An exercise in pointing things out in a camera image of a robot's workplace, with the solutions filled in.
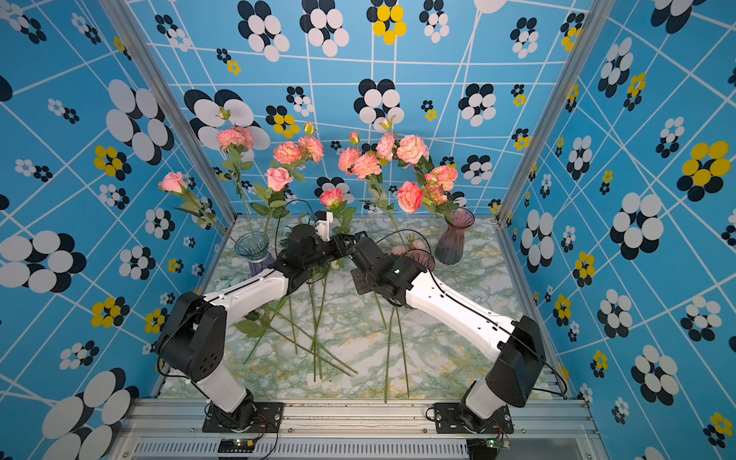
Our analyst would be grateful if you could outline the front pink grey glass vase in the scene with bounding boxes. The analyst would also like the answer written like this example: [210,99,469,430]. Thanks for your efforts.
[404,240,436,272]

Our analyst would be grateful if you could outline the right controller circuit board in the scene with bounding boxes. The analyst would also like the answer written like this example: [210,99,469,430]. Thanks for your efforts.
[467,439,510,460]

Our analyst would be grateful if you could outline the blue purple glass vase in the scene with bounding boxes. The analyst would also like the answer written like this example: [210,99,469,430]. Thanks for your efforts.
[235,231,275,276]

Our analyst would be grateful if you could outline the right corner aluminium post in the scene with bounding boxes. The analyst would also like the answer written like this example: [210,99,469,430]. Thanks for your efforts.
[496,0,619,226]

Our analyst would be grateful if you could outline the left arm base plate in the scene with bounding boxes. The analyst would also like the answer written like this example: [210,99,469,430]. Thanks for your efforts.
[201,402,286,434]

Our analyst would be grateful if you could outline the corner aluminium post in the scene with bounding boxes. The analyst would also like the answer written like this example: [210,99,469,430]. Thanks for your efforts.
[101,1,237,225]
[496,0,619,226]

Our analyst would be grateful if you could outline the left controller circuit board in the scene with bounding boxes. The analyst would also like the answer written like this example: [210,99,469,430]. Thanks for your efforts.
[218,439,257,455]

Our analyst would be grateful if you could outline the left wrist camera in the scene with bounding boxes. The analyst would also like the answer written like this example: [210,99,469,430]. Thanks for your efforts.
[315,211,334,242]

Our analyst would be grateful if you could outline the pink grey glass vase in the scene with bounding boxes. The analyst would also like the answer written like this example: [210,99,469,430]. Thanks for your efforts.
[435,208,475,266]
[404,240,436,272]

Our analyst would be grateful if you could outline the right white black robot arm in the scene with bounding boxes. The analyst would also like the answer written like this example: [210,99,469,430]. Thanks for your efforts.
[348,232,546,433]

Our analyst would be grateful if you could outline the pink peony flower stem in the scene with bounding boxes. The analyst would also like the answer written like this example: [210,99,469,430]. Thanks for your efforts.
[376,117,433,186]

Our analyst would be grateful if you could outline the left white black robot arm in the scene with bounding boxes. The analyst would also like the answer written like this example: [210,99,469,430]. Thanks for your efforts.
[154,220,367,432]

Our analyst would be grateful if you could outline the rear pink grey glass vase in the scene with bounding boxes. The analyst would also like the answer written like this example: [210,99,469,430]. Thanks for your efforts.
[435,208,475,266]

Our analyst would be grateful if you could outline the single pink rose stem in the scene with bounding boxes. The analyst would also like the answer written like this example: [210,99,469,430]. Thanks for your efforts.
[397,181,448,214]

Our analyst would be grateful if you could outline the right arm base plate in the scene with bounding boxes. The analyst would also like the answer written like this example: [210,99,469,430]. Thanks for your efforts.
[425,402,515,437]

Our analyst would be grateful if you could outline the pile of artificial flowers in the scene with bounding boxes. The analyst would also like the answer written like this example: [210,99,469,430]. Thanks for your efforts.
[225,260,432,402]

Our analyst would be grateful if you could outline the controller circuit board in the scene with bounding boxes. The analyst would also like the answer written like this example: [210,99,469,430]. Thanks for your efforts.
[467,439,510,460]
[218,439,257,455]

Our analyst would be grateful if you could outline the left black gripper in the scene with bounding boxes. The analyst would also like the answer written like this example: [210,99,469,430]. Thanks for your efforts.
[303,233,360,272]

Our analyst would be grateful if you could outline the left corner aluminium post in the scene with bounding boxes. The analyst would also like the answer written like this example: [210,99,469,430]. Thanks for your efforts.
[101,1,237,225]

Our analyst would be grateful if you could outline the aluminium front rail frame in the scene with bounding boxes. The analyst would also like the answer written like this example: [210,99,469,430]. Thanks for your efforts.
[109,400,609,459]

